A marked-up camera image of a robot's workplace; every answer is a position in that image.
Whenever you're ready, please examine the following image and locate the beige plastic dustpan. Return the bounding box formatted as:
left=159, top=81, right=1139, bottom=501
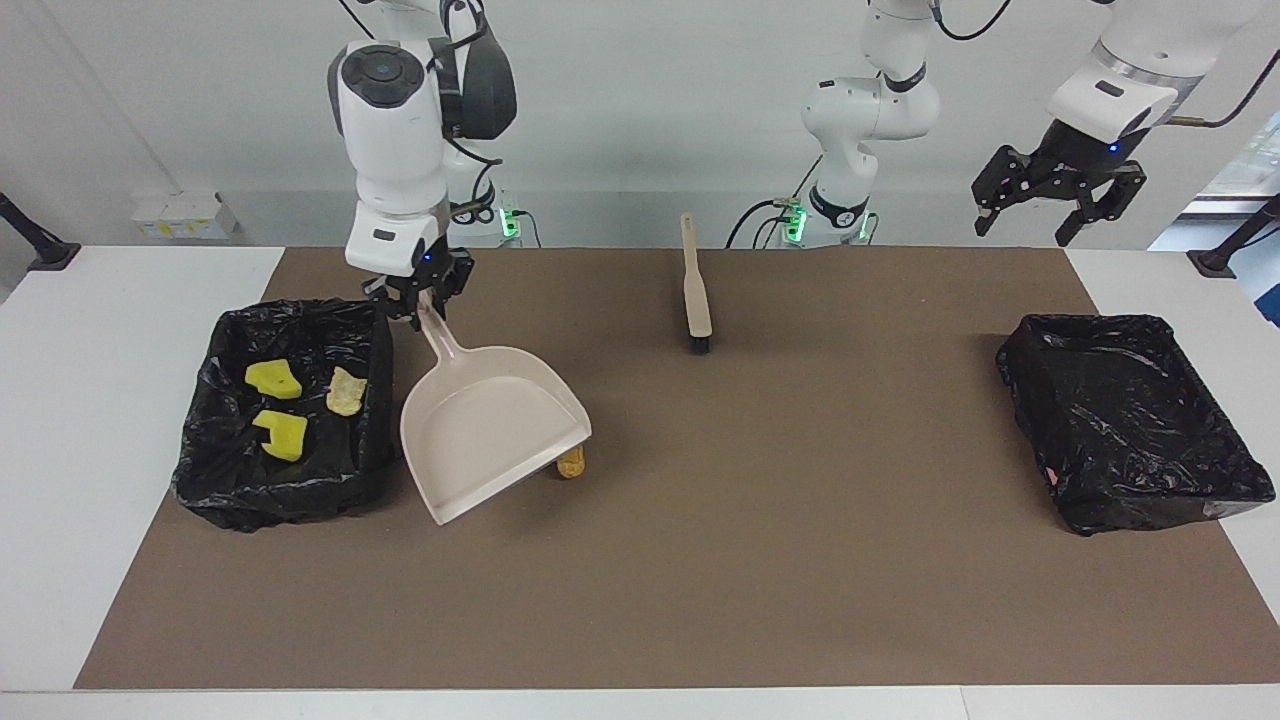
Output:
left=399, top=300, right=593, bottom=527

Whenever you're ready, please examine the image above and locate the black-bagged bin with pink spot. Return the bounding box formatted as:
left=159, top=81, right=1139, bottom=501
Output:
left=995, top=313, right=1277, bottom=537

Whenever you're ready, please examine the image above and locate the brown table mat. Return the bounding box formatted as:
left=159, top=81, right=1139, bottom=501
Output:
left=75, top=247, right=1280, bottom=691

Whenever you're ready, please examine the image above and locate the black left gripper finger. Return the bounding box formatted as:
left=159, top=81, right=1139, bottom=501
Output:
left=1057, top=163, right=1149, bottom=248
left=972, top=145, right=1041, bottom=239

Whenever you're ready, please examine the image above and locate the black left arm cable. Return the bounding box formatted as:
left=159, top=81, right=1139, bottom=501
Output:
left=925, top=0, right=1280, bottom=129

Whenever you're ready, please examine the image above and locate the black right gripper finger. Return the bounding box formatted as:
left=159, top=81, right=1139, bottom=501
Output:
left=435, top=255, right=475, bottom=321
left=362, top=278, right=421, bottom=331

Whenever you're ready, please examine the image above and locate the beige brush with black bristles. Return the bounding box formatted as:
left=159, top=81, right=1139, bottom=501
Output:
left=680, top=212, right=714, bottom=355

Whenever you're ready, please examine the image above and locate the notched yellow sponge chunk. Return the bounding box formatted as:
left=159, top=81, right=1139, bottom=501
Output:
left=252, top=410, right=309, bottom=463

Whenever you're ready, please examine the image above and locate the white wall socket box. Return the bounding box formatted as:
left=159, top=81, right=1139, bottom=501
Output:
left=131, top=192, right=239, bottom=241

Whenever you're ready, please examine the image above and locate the striped toy croissant piece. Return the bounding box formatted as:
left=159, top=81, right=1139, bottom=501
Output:
left=326, top=366, right=369, bottom=418

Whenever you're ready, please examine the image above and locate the black stand foot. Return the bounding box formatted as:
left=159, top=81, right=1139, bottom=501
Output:
left=1188, top=195, right=1280, bottom=278
left=0, top=190, right=81, bottom=273

